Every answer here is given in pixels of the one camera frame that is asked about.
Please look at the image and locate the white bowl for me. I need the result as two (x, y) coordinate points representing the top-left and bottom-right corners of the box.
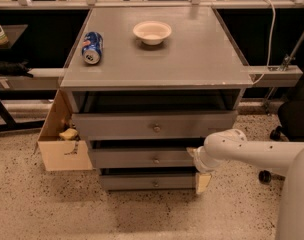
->
(133, 21), (172, 45)

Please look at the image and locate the black office chair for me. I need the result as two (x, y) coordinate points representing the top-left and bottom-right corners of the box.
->
(259, 69), (304, 183)

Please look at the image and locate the black cloth bundle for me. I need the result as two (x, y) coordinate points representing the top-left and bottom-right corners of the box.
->
(0, 61), (33, 78)

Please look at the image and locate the black side shelf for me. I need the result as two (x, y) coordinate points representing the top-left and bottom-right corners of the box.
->
(0, 24), (27, 50)

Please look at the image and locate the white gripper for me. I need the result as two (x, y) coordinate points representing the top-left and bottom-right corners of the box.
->
(186, 146), (223, 194)

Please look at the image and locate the white cable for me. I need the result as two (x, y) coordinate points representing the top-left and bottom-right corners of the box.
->
(251, 0), (277, 86)

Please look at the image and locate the blue soda can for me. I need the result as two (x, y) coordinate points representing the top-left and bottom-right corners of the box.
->
(81, 32), (103, 65)

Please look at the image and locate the grey drawer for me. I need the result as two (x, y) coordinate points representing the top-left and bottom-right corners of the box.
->
(72, 111), (237, 140)
(99, 167), (200, 191)
(89, 138), (205, 168)

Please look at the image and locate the grey drawer cabinet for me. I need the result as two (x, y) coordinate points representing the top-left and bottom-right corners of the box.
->
(61, 7), (252, 191)

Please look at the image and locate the grey bottom drawer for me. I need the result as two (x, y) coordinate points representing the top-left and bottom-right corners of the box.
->
(99, 167), (200, 191)

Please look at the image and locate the metal rail frame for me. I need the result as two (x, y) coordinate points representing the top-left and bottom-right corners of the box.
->
(0, 0), (304, 90)

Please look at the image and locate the open cardboard box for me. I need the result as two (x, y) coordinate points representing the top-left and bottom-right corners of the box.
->
(37, 91), (92, 171)

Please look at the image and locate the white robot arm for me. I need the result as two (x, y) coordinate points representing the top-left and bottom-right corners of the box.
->
(187, 129), (304, 240)

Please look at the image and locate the yellow item in box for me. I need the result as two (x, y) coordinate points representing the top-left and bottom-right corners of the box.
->
(59, 128), (78, 141)

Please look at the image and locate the grey top drawer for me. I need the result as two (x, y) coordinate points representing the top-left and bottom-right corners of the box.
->
(72, 111), (237, 140)

